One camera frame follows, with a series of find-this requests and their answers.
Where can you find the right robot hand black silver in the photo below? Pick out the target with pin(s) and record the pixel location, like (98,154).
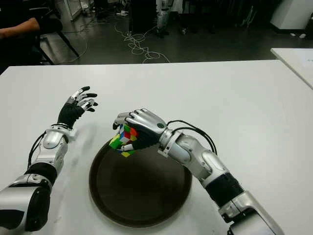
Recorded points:
(149,122)

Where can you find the left robot hand black silver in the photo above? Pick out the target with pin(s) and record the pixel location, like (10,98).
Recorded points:
(69,112)

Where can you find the multicoloured Rubik's cube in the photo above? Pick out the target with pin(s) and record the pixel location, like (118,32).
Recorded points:
(126,134)

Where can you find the person's bare forearm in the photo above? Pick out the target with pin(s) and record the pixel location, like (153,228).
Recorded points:
(22,27)

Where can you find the right robot arm silver black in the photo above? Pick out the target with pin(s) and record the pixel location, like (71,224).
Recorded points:
(210,161)

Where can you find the left robot arm silver black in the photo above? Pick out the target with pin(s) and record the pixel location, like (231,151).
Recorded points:
(49,140)

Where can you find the dark brown round plate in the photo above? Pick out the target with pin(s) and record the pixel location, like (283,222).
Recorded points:
(139,191)

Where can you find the black chair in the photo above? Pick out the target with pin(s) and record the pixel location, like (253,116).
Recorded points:
(52,24)

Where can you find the white glass display cabinet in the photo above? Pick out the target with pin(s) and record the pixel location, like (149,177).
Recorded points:
(67,9)

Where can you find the white humanoid robot legs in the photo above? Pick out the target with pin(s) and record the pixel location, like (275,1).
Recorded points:
(162,19)

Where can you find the black pillar cabinet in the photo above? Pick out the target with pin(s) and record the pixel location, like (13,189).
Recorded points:
(143,14)

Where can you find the white power strip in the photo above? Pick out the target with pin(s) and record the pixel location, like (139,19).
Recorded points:
(122,13)

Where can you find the white side table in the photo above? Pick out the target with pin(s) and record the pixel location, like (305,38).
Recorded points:
(293,61)

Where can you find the small white floor object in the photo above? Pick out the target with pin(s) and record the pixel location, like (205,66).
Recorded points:
(302,35)

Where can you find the white cabinet with black base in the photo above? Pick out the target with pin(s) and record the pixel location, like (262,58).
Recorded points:
(291,14)

